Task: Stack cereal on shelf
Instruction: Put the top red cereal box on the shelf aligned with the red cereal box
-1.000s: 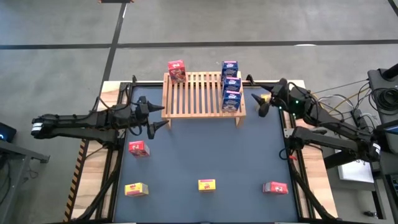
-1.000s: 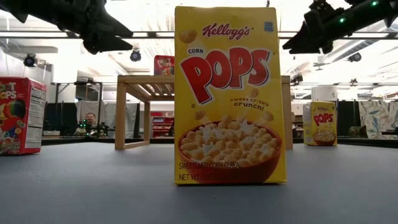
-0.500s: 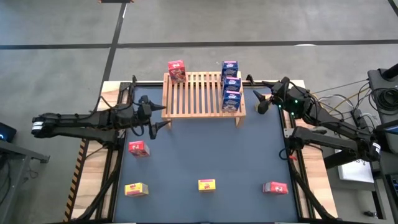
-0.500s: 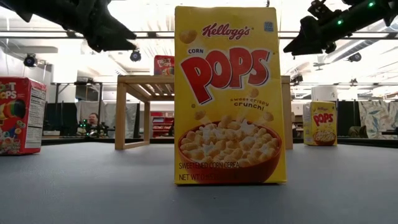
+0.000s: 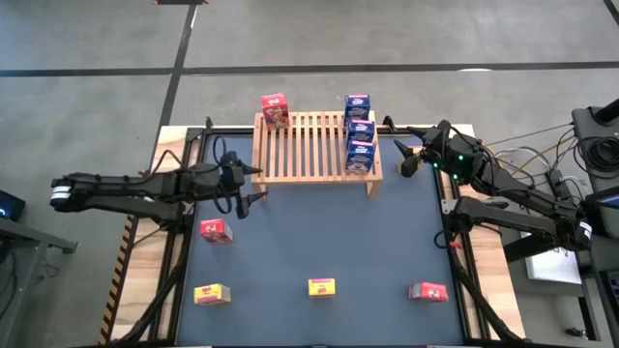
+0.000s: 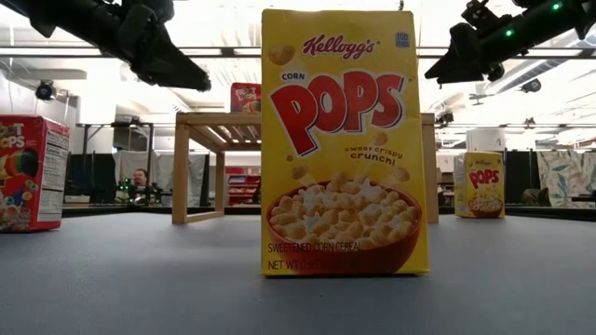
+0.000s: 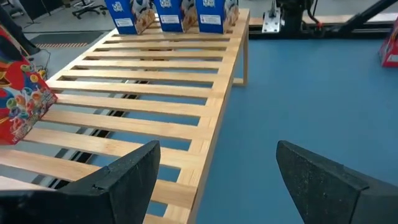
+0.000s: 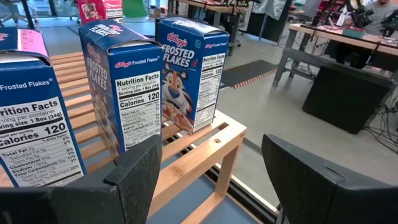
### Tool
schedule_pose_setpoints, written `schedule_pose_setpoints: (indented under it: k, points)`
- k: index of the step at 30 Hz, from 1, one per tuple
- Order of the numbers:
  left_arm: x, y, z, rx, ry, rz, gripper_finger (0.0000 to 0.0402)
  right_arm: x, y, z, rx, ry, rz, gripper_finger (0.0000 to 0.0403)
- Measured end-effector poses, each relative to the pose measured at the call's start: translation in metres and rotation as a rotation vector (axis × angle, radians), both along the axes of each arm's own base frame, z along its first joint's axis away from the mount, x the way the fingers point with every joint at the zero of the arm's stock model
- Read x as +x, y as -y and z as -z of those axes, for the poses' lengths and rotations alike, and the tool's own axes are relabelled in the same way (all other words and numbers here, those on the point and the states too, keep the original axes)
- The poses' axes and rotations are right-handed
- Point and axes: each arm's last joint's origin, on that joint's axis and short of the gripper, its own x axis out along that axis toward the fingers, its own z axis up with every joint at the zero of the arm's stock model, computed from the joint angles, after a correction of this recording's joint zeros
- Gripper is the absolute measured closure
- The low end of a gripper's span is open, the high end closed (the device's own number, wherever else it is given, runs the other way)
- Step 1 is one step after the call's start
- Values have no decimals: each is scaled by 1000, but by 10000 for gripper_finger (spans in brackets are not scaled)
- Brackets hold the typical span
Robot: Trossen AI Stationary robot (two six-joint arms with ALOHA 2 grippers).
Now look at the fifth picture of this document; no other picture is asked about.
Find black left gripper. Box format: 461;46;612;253
212;150;270;220

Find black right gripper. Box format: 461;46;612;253
393;120;454;180

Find blue Frosted Flakes cereal box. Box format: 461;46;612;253
346;119;377;145
343;94;372;122
344;140;377;175

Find red Froot Loops cereal box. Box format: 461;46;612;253
407;281;450;304
199;217;235;246
260;92;291;131

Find wooden slatted shelf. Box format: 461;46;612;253
250;109;384;202

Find black power strip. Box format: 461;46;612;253
545;168;575;194

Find black diagonal support beam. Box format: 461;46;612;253
502;197;619;265

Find dark blue table mat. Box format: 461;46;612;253
176;132;465;347

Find grey equipment stand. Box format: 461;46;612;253
570;99;619;194

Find yellow black hazard tape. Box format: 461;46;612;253
99;215;136;345

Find white printed sheet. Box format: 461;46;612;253
518;221;584;285

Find black computer tower blue lights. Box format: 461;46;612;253
0;189;27;223

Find grey metal cart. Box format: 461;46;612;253
0;217;78;348

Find dark grey equipment cabinet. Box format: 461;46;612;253
577;231;619;348

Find black aluminium table frame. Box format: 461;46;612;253
110;115;526;348

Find thin grey cable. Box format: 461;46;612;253
486;123;576;147

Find coiled black cable bundle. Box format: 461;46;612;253
577;136;619;174

